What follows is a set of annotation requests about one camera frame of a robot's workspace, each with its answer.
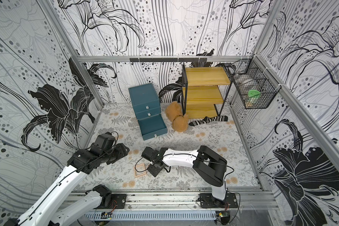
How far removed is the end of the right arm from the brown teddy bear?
A: 0.31 metres

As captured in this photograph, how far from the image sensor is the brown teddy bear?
97cm

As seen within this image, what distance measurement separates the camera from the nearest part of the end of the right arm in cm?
61
